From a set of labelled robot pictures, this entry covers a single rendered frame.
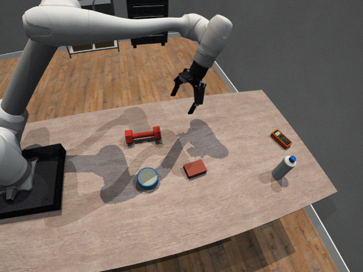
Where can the orange digital multimeter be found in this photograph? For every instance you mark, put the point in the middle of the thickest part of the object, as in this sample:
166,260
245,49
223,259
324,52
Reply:
281,139

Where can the red dumbbell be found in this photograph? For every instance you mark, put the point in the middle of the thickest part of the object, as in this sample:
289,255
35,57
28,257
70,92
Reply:
156,133

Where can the dark grey bottle with blue cap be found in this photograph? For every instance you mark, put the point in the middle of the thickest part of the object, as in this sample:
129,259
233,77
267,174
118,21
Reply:
284,167

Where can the red-brown rectangular block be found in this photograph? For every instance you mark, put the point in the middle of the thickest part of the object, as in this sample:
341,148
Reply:
194,169

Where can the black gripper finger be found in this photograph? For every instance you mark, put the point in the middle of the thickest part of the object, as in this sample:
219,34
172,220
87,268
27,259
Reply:
177,84
198,95

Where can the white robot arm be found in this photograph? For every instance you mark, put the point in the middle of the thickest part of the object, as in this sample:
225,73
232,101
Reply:
56,23

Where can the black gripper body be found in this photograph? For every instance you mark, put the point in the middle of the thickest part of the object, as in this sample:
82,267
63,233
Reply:
198,71

